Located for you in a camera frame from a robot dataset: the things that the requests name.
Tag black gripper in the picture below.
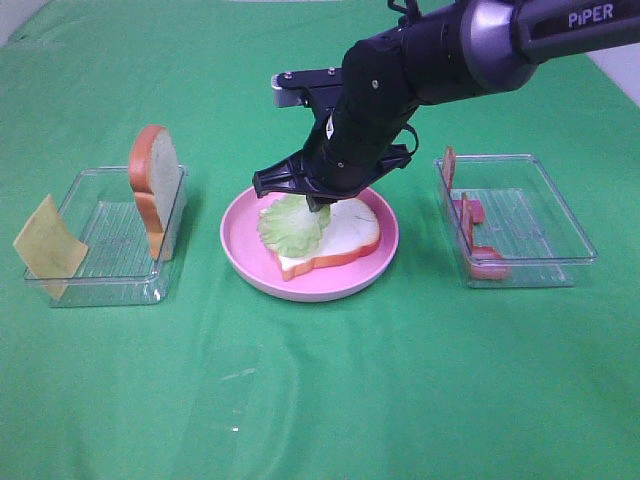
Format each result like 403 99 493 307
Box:
252 112 413 213

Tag green lettuce leaf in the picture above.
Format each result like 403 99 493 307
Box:
257 194 331 258

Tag bread slice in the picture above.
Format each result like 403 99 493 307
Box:
129 124 186 261
268 198 381 281

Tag bacon strip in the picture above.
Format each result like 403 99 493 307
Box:
460 192 510 281
443 146 486 224

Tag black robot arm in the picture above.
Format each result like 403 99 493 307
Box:
253 1 639 211

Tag pink round plate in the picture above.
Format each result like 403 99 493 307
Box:
220 188 400 302

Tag green tablecloth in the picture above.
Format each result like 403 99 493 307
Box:
1 1 639 479

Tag left clear plastic tray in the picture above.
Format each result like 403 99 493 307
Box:
24 165 187 308

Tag clear plastic tray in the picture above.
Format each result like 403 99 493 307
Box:
435 154 597 289
24 165 187 308

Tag right clear plastic tray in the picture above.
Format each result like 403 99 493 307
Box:
435 154 597 289

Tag yellow cheese slice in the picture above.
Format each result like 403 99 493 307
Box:
13 194 89 300

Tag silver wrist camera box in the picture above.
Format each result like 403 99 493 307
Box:
271 67 343 111

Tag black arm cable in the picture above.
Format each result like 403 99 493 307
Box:
387 0 421 157

